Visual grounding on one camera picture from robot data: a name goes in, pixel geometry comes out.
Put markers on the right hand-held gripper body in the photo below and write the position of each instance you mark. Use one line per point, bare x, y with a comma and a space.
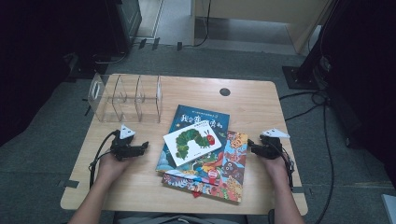
270, 147

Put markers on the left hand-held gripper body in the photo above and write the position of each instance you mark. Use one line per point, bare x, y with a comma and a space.
123, 146

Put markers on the red-spined colourful picture book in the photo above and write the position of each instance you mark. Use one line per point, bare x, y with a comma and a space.
233, 168

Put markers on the clear acrylic book rack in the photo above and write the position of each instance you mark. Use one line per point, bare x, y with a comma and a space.
159, 99

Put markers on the white caterpillar board book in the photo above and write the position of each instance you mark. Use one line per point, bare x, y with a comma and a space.
193, 143

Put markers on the blue monster picture book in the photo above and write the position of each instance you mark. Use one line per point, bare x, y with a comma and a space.
186, 118

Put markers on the person's right hand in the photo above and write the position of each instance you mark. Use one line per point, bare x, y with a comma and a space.
278, 169

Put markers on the person's left hand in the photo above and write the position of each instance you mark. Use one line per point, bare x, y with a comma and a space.
112, 169

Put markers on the black tape strip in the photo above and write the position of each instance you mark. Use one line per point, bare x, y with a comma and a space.
297, 189
88, 110
179, 45
155, 43
142, 43
71, 183

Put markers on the person's grey clothing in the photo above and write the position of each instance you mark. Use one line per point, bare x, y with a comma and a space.
174, 218

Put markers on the black metal stand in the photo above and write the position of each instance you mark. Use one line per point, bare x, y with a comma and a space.
300, 77

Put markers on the dark curtain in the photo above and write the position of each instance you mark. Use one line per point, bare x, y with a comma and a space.
37, 62
367, 77

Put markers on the white box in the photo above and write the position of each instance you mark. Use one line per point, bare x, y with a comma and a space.
389, 208

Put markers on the beige wooden cabinet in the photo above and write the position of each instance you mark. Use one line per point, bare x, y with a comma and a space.
264, 9

